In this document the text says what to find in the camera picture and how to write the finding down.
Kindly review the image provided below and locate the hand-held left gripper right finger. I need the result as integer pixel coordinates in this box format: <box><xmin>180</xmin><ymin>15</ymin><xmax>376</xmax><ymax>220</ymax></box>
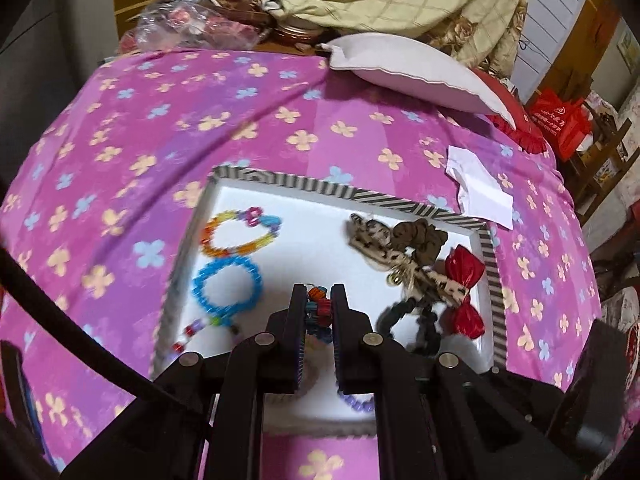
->
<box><xmin>330</xmin><ymin>284</ymin><xmax>586</xmax><ymax>480</ymax></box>

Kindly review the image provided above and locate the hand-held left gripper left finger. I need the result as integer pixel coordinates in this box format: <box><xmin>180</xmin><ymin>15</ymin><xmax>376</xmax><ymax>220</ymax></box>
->
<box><xmin>60</xmin><ymin>284</ymin><xmax>308</xmax><ymax>480</ymax></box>

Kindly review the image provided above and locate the colourful star bead bracelet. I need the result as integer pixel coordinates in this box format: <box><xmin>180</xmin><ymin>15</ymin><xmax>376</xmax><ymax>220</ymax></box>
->
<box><xmin>305</xmin><ymin>285</ymin><xmax>333</xmax><ymax>346</ymax></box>

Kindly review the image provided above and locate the lilac white bead bracelet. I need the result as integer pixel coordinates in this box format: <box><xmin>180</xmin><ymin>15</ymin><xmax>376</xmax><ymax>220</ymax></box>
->
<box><xmin>297</xmin><ymin>345</ymin><xmax>322</xmax><ymax>401</ymax></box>

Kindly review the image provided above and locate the black scrunchie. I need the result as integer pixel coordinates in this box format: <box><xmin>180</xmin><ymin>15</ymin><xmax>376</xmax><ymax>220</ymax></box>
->
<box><xmin>375</xmin><ymin>295</ymin><xmax>443</xmax><ymax>356</ymax></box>

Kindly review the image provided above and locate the purple bead bracelet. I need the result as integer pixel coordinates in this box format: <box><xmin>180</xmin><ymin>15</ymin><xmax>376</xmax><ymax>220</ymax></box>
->
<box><xmin>336</xmin><ymin>390</ymin><xmax>376</xmax><ymax>413</ymax></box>

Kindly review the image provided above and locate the striped cardboard box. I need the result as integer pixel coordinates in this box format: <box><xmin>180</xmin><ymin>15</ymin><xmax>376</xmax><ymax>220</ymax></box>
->
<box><xmin>150</xmin><ymin>164</ymin><xmax>508</xmax><ymax>441</ymax></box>

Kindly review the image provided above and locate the leopard print hair clip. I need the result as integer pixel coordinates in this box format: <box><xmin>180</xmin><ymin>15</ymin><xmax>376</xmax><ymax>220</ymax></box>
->
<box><xmin>347</xmin><ymin>212</ymin><xmax>401</xmax><ymax>268</ymax></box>

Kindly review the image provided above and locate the leopard print hair bow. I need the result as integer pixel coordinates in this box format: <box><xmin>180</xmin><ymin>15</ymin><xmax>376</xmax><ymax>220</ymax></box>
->
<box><xmin>385</xmin><ymin>255</ymin><xmax>476</xmax><ymax>306</ymax></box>

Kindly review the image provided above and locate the multicolour round bead bracelet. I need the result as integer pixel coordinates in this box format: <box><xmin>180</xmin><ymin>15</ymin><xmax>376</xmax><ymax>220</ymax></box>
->
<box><xmin>170</xmin><ymin>310</ymin><xmax>241</xmax><ymax>358</ymax></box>

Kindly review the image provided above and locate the blue bead bracelet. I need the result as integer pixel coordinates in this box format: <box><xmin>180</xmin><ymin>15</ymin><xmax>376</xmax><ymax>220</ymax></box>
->
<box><xmin>192</xmin><ymin>255</ymin><xmax>263</xmax><ymax>317</ymax></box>

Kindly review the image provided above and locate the rainbow crystal bead bracelet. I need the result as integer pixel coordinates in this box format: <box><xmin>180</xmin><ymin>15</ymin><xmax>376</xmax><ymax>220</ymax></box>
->
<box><xmin>200</xmin><ymin>206</ymin><xmax>281</xmax><ymax>258</ymax></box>

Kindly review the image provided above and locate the red bow hair clip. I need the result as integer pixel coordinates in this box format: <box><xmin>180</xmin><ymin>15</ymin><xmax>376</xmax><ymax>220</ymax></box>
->
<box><xmin>442</xmin><ymin>245</ymin><xmax>488</xmax><ymax>341</ymax></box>

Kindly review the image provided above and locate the white paper sheet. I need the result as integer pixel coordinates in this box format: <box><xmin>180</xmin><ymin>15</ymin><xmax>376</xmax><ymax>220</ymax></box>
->
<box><xmin>445</xmin><ymin>145</ymin><xmax>516</xmax><ymax>231</ymax></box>

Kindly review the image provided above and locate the wooden chair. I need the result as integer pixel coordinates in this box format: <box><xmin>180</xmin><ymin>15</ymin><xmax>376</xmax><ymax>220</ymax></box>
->
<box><xmin>570</xmin><ymin>90</ymin><xmax>640</xmax><ymax>226</ymax></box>

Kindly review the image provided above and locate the pink floral bedsheet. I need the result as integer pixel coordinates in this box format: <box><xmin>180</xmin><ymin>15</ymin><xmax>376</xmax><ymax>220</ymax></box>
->
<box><xmin>0</xmin><ymin>47</ymin><xmax>608</xmax><ymax>480</ymax></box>

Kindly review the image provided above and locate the white pillow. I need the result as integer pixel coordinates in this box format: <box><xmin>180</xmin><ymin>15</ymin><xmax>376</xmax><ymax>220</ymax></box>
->
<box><xmin>317</xmin><ymin>32</ymin><xmax>518</xmax><ymax>131</ymax></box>

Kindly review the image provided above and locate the red shopping bag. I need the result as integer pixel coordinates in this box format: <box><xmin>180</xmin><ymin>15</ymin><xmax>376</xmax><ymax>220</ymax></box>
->
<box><xmin>530</xmin><ymin>87</ymin><xmax>593</xmax><ymax>161</ymax></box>

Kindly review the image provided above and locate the red frilled cushion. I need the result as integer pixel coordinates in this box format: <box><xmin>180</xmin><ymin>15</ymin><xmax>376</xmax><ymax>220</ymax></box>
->
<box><xmin>470</xmin><ymin>67</ymin><xmax>548</xmax><ymax>153</ymax></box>

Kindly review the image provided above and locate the black phone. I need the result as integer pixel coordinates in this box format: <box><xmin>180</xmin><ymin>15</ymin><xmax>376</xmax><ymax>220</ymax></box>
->
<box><xmin>0</xmin><ymin>340</ymin><xmax>46</xmax><ymax>461</ymax></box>

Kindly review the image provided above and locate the copper round container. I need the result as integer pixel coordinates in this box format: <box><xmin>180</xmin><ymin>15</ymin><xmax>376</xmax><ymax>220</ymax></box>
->
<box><xmin>272</xmin><ymin>20</ymin><xmax>326</xmax><ymax>47</ymax></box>

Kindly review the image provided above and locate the yellow floral quilt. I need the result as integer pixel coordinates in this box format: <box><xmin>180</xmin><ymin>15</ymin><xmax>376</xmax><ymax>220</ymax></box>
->
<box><xmin>250</xmin><ymin>0</ymin><xmax>533</xmax><ymax>73</ymax></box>

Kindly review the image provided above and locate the clear plastic bag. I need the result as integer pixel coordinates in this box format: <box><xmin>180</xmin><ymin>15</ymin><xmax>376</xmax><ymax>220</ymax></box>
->
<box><xmin>125</xmin><ymin>0</ymin><xmax>271</xmax><ymax>53</ymax></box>

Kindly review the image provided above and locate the black cable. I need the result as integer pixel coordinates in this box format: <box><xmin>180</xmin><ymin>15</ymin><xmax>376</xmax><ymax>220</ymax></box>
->
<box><xmin>0</xmin><ymin>245</ymin><xmax>211</xmax><ymax>416</ymax></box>

